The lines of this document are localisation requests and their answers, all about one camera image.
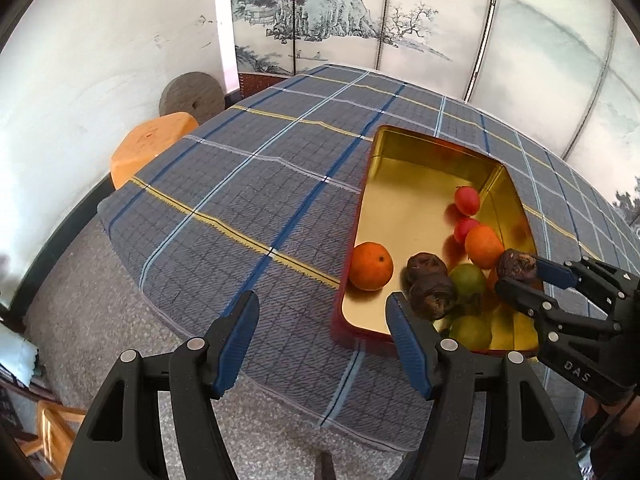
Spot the wooden chair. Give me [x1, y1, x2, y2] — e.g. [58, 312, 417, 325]
[15, 400, 88, 478]

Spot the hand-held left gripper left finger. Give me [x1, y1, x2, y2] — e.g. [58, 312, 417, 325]
[62, 290, 261, 480]

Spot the person's right hand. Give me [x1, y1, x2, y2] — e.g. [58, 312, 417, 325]
[580, 395, 640, 456]

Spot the brown wrinkled passion fruit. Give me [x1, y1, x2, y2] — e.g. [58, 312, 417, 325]
[497, 249, 540, 281]
[405, 253, 448, 286]
[410, 280, 458, 321]

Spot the orange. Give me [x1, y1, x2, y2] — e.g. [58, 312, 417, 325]
[465, 225, 505, 270]
[348, 241, 394, 292]

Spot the orange plastic stool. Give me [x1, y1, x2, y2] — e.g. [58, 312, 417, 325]
[110, 112, 200, 191]

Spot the small red plum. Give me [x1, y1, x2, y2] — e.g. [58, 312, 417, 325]
[453, 217, 481, 242]
[454, 186, 482, 215]

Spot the round grey millstone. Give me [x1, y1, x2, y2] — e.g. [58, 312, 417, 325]
[159, 73, 226, 126]

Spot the red and gold tin box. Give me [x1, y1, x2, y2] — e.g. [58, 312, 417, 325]
[331, 125, 546, 358]

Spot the green round fruit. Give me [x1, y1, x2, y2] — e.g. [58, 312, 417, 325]
[449, 264, 487, 306]
[448, 315, 493, 351]

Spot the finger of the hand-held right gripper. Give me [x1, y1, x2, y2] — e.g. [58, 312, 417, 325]
[494, 276, 624, 347]
[531, 255, 640, 312]

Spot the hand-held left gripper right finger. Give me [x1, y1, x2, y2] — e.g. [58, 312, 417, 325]
[385, 291, 586, 480]

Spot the painted folding screen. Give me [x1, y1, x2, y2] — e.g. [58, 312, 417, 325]
[230, 0, 640, 226]

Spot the blue plaid tablecloth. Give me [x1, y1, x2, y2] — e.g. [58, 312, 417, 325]
[96, 64, 640, 453]

